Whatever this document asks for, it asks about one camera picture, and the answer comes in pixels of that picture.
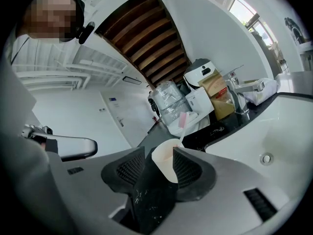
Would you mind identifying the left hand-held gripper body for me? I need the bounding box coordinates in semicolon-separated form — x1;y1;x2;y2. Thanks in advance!
21;123;53;145

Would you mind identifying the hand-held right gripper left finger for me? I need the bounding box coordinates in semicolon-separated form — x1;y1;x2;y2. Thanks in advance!
48;145;148;235

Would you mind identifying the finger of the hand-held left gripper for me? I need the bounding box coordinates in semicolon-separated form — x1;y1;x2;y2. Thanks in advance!
47;135;99;163

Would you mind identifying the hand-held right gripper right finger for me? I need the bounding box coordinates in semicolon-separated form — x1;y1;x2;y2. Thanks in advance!
156;146;294;235

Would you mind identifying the white paper cup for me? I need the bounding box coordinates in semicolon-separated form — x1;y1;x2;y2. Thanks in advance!
151;138;181;184

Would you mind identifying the pink toothbrush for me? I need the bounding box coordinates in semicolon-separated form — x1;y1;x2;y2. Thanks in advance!
176;111;191;148

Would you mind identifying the round sink overflow cap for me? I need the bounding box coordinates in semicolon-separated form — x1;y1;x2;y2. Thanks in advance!
260;152;274;166

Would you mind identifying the white door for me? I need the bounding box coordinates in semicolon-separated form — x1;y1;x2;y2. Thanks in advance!
98;89;148;152

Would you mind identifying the white toilet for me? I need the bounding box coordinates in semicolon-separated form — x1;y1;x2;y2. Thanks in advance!
168;111;211;137

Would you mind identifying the white sink basin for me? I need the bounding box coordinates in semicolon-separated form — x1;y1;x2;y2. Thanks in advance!
204;92;313;207

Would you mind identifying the white box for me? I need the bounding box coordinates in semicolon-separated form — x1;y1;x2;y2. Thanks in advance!
185;86;215;116

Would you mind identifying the chrome faucet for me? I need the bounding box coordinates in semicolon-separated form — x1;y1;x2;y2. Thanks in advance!
224;71;267;117

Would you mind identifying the black-framed ceiling light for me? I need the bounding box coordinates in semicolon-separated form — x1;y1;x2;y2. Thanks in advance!
122;75;143;86

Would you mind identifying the brown cardboard box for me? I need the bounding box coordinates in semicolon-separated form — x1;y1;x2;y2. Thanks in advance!
197;75;236;121

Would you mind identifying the white plastic bag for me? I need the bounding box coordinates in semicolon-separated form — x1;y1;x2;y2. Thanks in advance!
244;77;280;106

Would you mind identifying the plastic-wrapped white appliance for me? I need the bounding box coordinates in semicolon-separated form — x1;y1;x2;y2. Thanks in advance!
151;80;189;127

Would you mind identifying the white and black appliance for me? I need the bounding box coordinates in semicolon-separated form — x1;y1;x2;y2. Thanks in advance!
183;58;219;92

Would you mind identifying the person's head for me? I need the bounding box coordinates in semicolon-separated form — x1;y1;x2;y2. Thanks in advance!
21;0;86;44

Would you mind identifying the window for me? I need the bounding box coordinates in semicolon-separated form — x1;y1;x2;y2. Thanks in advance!
229;0;276;47

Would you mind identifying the black head-worn camera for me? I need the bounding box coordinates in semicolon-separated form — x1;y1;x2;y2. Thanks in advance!
77;21;96;45

